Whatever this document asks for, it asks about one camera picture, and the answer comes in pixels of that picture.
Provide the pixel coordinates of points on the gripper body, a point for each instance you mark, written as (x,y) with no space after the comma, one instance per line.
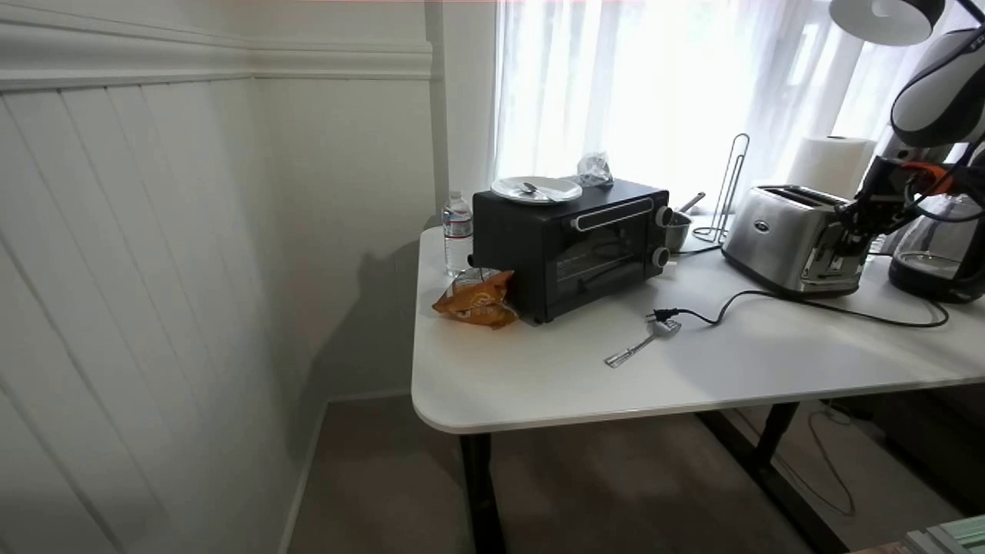
(883,192)

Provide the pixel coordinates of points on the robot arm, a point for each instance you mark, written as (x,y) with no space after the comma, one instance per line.
(935,100)

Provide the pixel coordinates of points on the toaster lever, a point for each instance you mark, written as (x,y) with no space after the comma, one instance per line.
(833,264)

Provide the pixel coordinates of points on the silver two-slot toaster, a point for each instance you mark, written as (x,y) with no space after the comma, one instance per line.
(769,235)

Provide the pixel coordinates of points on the toaster oven knob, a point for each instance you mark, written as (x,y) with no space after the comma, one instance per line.
(663,216)
(660,257)

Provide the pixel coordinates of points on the toaster oven door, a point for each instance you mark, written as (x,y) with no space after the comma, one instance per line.
(596,265)

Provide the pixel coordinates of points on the black toaster oven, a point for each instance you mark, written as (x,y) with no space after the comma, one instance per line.
(569,254)

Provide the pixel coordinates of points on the white paper towel roll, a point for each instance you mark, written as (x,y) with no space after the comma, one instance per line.
(831,165)

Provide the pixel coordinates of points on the glass electric kettle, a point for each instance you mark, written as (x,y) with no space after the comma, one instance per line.
(935,261)

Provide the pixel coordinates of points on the small metal pot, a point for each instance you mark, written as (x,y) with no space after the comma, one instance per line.
(679,231)

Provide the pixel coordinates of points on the white sheer curtain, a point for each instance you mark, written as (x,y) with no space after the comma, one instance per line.
(654,85)

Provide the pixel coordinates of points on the silver metal utensil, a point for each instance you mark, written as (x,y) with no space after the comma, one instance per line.
(639,346)

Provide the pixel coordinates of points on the crumpled clear plastic wrap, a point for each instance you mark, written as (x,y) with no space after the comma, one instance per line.
(595,170)

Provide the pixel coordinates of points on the white plate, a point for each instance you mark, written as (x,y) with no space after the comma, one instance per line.
(550,191)

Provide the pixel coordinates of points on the silver spoon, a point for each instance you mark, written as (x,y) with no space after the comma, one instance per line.
(535,189)

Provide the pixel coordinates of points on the pale green stack of boards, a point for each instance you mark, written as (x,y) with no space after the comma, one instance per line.
(950,535)

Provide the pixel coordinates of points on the orange snack bag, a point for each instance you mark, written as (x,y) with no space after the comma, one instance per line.
(477,302)

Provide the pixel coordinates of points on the clear water bottle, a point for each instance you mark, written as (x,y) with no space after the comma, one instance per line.
(457,235)

